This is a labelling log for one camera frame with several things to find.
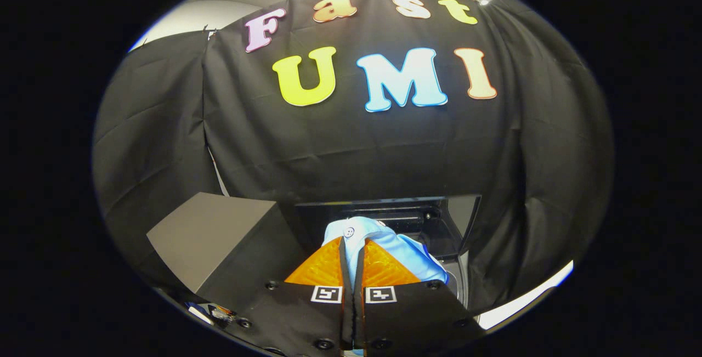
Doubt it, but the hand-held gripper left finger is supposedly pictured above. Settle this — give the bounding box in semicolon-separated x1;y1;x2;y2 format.
230;236;355;357

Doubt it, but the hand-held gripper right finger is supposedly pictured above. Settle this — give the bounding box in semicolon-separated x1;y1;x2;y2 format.
355;237;488;357

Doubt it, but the light blue polo shirt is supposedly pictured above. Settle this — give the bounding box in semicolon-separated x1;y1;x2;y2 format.
322;216;449;286

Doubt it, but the grey and black cabinet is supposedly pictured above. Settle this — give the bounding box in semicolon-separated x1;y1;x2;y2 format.
146;192;308;306

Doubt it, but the black backdrop cloth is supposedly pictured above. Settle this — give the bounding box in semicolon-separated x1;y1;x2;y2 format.
92;0;615;314

